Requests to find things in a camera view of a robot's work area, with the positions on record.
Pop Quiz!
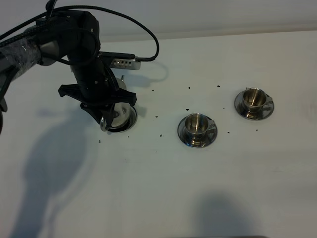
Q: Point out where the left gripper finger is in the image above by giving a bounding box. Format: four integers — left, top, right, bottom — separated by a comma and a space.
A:
80, 103, 114, 131
58, 84, 137, 106

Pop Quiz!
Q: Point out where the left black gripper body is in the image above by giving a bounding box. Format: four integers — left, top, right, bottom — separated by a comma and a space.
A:
72, 52, 133, 100

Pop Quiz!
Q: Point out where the stainless steel teapot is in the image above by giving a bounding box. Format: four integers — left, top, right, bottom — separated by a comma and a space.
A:
100, 75, 132, 132

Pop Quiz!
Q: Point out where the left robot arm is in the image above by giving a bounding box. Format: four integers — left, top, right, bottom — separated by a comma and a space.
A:
0, 10, 141, 132

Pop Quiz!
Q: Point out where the round steel teapot coaster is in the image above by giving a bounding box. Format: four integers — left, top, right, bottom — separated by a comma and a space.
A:
108, 106, 137, 133

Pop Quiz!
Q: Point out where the near stainless steel teacup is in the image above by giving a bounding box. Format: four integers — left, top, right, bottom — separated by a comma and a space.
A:
183, 113, 216, 146

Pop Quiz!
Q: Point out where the stainless steel teacup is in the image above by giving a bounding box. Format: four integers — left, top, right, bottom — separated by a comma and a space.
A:
242, 88, 273, 114
183, 113, 216, 146

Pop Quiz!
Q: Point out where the near stainless steel saucer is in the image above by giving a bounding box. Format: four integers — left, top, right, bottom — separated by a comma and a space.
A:
177, 114, 218, 149

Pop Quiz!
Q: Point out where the stainless steel saucer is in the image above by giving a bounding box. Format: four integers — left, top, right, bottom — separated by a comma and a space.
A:
234, 91, 274, 120
177, 114, 218, 149

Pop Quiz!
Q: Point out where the far stainless steel teacup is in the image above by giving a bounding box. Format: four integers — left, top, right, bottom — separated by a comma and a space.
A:
242, 88, 273, 114

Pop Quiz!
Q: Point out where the far stainless steel saucer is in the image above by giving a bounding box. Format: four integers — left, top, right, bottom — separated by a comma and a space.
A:
234, 91, 274, 120

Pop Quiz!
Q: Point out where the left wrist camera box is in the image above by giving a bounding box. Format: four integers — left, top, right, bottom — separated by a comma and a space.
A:
109, 58, 141, 70

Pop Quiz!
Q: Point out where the black left camera cable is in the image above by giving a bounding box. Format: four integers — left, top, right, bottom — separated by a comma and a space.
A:
0, 0, 159, 100

